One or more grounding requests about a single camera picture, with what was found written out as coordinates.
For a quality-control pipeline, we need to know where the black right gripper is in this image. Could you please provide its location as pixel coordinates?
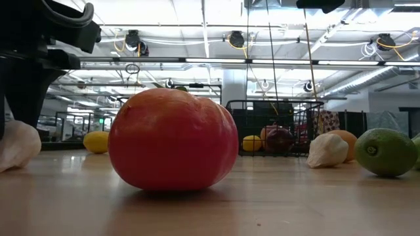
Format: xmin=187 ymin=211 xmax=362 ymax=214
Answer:
xmin=296 ymin=0 xmax=347 ymax=14

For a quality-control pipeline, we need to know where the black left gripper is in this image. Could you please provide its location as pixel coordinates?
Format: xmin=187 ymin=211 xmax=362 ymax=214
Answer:
xmin=0 ymin=0 xmax=102 ymax=141

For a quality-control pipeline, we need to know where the white garlic bulb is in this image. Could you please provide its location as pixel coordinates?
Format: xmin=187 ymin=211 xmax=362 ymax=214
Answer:
xmin=306 ymin=132 xmax=349 ymax=169
xmin=0 ymin=120 xmax=43 ymax=174

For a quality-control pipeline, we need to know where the yellow lemon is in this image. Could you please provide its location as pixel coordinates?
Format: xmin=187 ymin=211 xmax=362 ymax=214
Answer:
xmin=241 ymin=134 xmax=263 ymax=153
xmin=83 ymin=130 xmax=110 ymax=155

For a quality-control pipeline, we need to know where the orange fruit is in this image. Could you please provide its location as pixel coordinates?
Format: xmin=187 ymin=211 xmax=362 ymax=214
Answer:
xmin=327 ymin=129 xmax=358 ymax=163

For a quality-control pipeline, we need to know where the dark red apple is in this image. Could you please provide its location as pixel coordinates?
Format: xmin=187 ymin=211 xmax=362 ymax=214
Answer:
xmin=265 ymin=127 xmax=295 ymax=153

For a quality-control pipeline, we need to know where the orange-red persimmon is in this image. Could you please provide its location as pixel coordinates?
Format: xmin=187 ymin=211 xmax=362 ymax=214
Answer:
xmin=108 ymin=87 xmax=240 ymax=192

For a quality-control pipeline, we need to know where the small green avocado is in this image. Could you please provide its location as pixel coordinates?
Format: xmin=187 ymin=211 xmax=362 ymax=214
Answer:
xmin=353 ymin=127 xmax=419 ymax=178

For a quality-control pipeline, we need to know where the ribbed light green squash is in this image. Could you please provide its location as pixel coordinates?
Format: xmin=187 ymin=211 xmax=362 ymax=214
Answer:
xmin=412 ymin=132 xmax=420 ymax=170

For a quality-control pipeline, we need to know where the floral patterned cloth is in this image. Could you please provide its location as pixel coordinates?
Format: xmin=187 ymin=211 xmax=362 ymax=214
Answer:
xmin=314 ymin=109 xmax=341 ymax=134

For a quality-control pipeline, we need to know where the white building column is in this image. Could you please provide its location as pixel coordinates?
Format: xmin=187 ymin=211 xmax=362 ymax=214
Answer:
xmin=222 ymin=67 xmax=247 ymax=103

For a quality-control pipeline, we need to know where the black partition panel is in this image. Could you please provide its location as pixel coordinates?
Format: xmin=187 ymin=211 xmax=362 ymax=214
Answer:
xmin=337 ymin=110 xmax=368 ymax=137

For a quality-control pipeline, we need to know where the grey cover sheet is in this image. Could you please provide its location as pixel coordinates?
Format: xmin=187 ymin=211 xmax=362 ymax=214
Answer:
xmin=366 ymin=110 xmax=400 ymax=132

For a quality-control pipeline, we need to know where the thin hanging cable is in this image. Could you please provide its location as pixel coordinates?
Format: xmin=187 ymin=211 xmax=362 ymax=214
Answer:
xmin=245 ymin=0 xmax=251 ymax=101
xmin=264 ymin=0 xmax=280 ymax=102
xmin=302 ymin=6 xmax=318 ymax=101

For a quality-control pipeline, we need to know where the black background metal frame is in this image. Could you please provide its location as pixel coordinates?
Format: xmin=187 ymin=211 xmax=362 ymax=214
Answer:
xmin=38 ymin=111 xmax=114 ymax=144

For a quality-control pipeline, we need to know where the black hanging cable reel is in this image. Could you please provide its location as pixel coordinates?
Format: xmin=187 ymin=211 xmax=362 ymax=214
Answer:
xmin=376 ymin=32 xmax=397 ymax=52
xmin=228 ymin=30 xmax=246 ymax=49
xmin=124 ymin=29 xmax=150 ymax=57

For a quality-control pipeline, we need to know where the silver ventilation duct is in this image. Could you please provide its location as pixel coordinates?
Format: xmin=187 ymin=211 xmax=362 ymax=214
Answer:
xmin=323 ymin=65 xmax=420 ymax=98

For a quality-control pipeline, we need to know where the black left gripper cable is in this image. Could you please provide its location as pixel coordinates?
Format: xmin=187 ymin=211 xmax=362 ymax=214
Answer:
xmin=41 ymin=0 xmax=95 ymax=28

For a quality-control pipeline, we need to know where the coiled wire loop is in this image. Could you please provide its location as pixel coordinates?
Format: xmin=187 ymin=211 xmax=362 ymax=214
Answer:
xmin=124 ymin=63 xmax=141 ymax=75

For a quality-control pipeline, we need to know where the dark door frame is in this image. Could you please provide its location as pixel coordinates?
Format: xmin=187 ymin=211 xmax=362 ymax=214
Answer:
xmin=398 ymin=106 xmax=420 ymax=139

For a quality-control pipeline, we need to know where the long ceiling light rail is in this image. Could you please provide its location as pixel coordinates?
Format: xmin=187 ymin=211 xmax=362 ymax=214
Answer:
xmin=78 ymin=56 xmax=420 ymax=66

